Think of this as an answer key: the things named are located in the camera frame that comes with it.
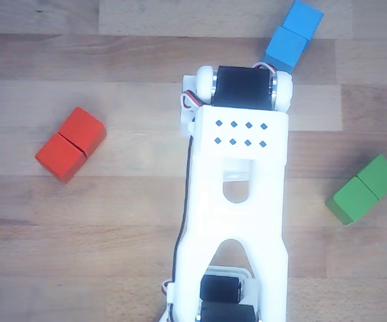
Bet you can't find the long red block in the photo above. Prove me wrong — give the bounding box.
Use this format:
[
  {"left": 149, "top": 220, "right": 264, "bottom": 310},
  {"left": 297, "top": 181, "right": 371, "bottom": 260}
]
[{"left": 34, "top": 107, "right": 107, "bottom": 184}]

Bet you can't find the long blue block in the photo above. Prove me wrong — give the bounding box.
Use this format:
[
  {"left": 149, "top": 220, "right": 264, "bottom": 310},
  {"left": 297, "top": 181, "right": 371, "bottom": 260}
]
[{"left": 262, "top": 0, "right": 324, "bottom": 74}]

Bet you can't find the long green block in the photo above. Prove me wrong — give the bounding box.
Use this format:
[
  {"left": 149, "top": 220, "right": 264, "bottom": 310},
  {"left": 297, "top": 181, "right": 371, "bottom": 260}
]
[{"left": 325, "top": 154, "right": 387, "bottom": 225}]

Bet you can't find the upper arm servo wire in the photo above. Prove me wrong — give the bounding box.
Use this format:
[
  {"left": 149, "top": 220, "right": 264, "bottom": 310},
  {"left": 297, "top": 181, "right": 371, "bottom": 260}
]
[{"left": 172, "top": 136, "right": 196, "bottom": 286}]

